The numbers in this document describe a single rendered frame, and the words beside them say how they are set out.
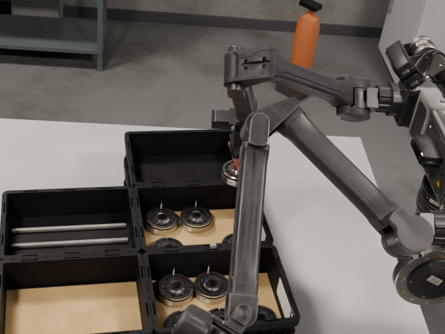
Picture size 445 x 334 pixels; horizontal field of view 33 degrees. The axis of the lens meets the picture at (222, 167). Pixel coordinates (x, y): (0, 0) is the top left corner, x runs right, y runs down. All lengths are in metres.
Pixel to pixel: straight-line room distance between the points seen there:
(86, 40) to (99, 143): 1.95
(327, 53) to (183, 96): 1.22
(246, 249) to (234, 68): 0.47
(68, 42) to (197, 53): 0.87
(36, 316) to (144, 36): 3.34
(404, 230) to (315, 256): 1.06
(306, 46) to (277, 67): 2.84
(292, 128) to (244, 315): 0.40
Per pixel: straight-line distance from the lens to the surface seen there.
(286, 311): 2.12
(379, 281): 2.55
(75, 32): 4.92
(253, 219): 1.49
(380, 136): 4.53
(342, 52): 5.36
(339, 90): 1.90
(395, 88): 1.98
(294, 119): 1.55
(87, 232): 2.37
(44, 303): 2.17
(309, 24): 4.51
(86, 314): 2.13
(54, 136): 2.99
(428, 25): 4.65
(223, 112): 2.15
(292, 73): 1.76
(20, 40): 4.83
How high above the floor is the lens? 2.44
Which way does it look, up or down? 37 degrees down
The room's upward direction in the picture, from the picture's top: 8 degrees clockwise
